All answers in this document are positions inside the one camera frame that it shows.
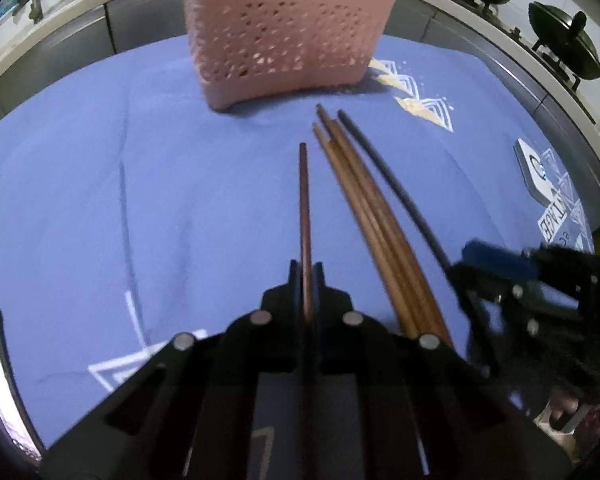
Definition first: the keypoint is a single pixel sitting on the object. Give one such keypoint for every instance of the blue printed tablecloth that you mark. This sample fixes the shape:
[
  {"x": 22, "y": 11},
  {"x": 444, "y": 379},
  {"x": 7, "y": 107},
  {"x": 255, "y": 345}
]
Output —
[{"x": 180, "y": 185}]

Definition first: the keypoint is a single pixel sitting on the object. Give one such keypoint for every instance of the dark reddish wooden chopstick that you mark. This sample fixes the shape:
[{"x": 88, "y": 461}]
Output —
[{"x": 305, "y": 210}]

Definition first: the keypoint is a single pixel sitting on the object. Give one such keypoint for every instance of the pink perforated utensil basket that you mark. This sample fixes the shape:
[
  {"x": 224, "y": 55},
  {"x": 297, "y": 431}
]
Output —
[{"x": 280, "y": 35}]

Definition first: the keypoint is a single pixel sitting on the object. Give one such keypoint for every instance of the blue box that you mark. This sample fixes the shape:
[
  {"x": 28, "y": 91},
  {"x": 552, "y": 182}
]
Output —
[{"x": 7, "y": 4}]

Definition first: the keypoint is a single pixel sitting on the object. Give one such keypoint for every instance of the black wok with lid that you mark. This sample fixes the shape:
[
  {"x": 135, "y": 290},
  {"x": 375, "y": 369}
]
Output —
[{"x": 565, "y": 45}]

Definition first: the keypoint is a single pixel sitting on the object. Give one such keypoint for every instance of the black chopstick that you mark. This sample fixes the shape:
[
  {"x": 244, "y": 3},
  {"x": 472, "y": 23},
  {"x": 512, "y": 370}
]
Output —
[{"x": 356, "y": 131}]

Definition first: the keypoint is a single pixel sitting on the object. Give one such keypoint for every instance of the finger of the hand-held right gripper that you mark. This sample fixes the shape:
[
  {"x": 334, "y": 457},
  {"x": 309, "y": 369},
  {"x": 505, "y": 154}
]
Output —
[
  {"x": 480, "y": 292},
  {"x": 500, "y": 260}
]

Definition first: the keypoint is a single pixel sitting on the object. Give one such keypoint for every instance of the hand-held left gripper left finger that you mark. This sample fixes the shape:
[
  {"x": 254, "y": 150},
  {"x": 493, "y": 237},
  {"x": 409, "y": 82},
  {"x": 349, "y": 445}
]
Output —
[{"x": 294, "y": 285}]

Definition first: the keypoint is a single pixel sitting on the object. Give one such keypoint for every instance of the brown wooden chopstick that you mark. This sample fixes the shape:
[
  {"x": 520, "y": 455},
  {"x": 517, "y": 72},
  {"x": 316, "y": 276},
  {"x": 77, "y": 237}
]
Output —
[
  {"x": 370, "y": 210},
  {"x": 382, "y": 210},
  {"x": 358, "y": 210}
]

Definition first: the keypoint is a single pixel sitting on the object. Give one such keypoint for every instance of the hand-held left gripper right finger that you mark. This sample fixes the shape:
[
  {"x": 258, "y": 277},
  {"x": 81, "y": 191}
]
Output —
[{"x": 320, "y": 285}]

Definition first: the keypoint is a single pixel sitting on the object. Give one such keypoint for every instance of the person's right hand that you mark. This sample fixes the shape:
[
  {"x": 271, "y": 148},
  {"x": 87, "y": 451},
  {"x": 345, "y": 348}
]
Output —
[{"x": 562, "y": 410}]

